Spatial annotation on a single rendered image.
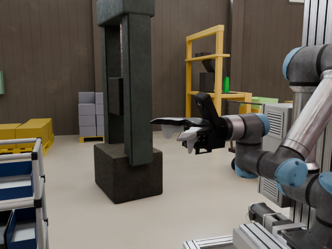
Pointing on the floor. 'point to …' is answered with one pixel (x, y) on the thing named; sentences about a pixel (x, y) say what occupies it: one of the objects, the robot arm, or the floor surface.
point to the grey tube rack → (40, 242)
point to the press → (127, 103)
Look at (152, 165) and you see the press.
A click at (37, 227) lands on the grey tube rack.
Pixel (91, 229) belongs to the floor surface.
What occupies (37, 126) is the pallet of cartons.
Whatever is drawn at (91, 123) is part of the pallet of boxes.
